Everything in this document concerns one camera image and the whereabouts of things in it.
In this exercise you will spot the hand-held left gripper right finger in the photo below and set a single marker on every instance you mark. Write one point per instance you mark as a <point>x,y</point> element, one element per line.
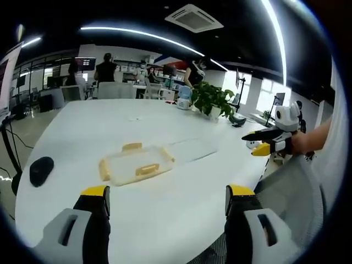
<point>255,228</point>

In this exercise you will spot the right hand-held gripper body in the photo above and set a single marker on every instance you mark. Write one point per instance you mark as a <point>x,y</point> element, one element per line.
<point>286,118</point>

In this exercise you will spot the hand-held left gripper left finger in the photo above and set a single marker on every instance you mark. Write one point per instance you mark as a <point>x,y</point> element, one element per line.
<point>68,228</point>

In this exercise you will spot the clear lid with yellow clips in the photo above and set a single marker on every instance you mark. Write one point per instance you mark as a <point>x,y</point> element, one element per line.
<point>137,165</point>

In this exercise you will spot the grey mesh office chair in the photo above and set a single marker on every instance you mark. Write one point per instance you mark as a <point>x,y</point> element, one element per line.
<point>297,178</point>

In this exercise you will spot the black tripod stand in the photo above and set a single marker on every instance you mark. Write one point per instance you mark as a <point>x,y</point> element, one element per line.
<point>242,88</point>

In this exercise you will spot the black computer mouse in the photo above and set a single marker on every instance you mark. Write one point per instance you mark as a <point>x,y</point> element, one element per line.
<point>41,170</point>

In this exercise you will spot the green potted plant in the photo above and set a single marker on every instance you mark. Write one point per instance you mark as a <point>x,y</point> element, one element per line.
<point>211,97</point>

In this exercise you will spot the long ceiling light strip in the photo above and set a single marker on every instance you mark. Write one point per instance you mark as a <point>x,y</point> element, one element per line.
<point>277,35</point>
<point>154,38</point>

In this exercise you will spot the blue and white container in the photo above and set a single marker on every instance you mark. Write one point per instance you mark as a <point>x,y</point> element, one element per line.
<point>183,99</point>

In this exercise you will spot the white office chair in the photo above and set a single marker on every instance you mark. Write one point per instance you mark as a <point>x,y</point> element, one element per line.
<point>115,90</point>
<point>154,89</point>
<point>72,93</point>

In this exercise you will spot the ceiling air conditioner vent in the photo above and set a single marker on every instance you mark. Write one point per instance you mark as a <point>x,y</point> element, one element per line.
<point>193,17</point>

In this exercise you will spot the white standing banner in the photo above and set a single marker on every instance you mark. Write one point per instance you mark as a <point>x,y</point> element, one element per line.
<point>8,79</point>

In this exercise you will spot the dark wall screen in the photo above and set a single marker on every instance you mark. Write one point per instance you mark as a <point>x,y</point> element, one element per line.
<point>86,64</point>

